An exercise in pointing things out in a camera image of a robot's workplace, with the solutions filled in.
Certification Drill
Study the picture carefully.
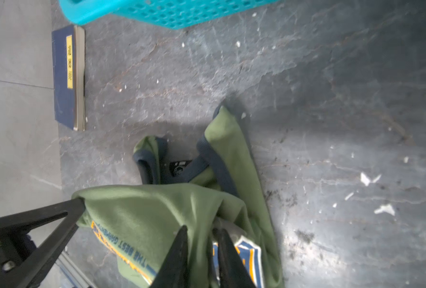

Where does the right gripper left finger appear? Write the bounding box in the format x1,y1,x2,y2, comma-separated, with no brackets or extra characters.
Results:
150,225,189,288

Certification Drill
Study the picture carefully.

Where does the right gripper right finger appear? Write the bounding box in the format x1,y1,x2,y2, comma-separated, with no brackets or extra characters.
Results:
213,229,256,288

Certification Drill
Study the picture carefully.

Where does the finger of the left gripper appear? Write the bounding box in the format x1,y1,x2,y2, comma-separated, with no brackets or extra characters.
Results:
0,198,85,288

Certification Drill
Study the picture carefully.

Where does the green tank top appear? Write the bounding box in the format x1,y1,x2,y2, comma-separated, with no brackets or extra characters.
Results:
73,106,284,288

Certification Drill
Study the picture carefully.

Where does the blue book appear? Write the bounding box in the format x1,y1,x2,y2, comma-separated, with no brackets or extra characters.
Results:
52,25,86,131

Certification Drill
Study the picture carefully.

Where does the teal plastic basket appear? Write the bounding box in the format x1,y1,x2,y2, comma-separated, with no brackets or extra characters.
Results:
58,0,272,30

